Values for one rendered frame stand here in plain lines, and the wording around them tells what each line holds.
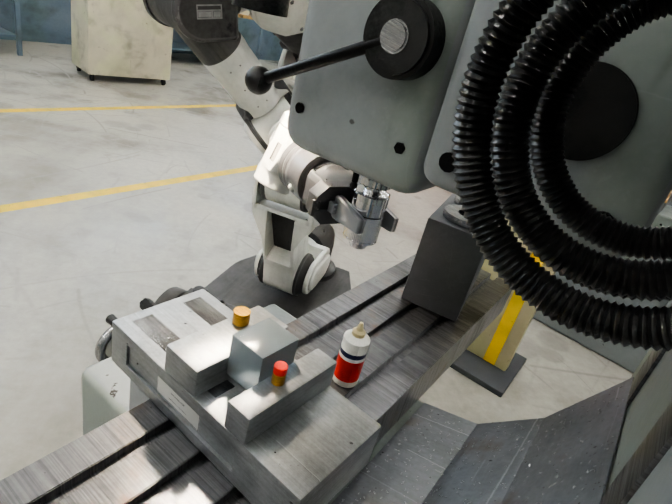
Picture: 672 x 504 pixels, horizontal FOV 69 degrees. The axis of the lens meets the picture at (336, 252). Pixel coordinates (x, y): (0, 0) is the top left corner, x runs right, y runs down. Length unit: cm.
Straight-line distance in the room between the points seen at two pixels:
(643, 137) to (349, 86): 27
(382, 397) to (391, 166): 40
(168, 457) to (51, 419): 140
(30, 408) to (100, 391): 107
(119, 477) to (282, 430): 18
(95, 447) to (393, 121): 49
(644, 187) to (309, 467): 41
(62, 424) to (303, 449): 150
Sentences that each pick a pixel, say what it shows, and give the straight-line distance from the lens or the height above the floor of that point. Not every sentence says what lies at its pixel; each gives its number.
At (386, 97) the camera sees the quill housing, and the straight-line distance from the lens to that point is 50.
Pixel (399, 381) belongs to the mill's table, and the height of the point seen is 97.
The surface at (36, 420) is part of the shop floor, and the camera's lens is 204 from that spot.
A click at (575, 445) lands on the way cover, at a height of 107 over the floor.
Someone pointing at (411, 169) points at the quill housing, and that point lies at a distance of 49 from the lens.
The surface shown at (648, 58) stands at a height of 148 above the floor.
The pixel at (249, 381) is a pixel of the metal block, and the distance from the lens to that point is 59.
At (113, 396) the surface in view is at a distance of 100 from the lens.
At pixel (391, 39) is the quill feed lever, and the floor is 145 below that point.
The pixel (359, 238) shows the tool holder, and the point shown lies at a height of 121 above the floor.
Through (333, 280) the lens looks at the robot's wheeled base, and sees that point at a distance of 181.
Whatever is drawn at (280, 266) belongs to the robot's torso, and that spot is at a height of 73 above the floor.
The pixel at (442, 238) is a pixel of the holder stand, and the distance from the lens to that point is 95.
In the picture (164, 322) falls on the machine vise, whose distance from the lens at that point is 72.
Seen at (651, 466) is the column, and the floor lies 122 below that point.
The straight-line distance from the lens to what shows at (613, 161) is 41.
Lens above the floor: 147
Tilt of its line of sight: 27 degrees down
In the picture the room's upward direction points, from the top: 14 degrees clockwise
